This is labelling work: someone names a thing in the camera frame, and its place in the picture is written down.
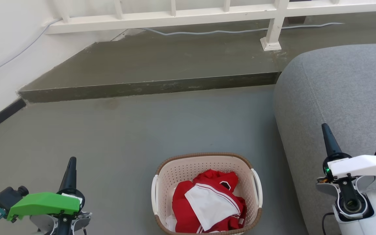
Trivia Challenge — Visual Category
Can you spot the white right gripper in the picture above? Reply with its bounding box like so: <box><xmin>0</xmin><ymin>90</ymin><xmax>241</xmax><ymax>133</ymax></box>
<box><xmin>321</xmin><ymin>123</ymin><xmax>376</xmax><ymax>183</ymax></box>

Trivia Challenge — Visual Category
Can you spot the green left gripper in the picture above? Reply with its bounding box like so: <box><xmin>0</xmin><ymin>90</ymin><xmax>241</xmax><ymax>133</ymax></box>
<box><xmin>6</xmin><ymin>157</ymin><xmax>86</xmax><ymax>223</ymax></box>

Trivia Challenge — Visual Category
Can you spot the beige perforated laundry basket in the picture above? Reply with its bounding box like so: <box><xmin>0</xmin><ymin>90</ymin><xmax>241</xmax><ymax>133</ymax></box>
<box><xmin>151</xmin><ymin>152</ymin><xmax>263</xmax><ymax>235</ymax></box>

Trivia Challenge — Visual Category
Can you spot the grey fabric sofa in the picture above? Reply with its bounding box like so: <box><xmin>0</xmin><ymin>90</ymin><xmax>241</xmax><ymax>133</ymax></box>
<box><xmin>274</xmin><ymin>43</ymin><xmax>376</xmax><ymax>235</ymax></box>

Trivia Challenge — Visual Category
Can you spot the white garment with red stripes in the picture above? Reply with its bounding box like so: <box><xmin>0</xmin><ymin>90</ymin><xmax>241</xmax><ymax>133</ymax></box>
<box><xmin>185</xmin><ymin>183</ymin><xmax>241</xmax><ymax>231</ymax></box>

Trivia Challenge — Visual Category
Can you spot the grey concrete step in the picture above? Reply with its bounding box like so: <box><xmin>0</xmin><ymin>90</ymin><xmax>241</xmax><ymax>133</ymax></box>
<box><xmin>18</xmin><ymin>20</ymin><xmax>281</xmax><ymax>103</ymax></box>

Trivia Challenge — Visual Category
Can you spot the white wooden railing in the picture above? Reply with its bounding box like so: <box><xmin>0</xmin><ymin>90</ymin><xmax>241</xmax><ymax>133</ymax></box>
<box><xmin>46</xmin><ymin>0</ymin><xmax>376</xmax><ymax>51</ymax></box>

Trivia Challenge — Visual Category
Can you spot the thin light grey cable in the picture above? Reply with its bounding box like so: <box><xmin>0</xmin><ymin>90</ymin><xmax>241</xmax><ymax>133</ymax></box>
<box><xmin>0</xmin><ymin>18</ymin><xmax>343</xmax><ymax>85</ymax></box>

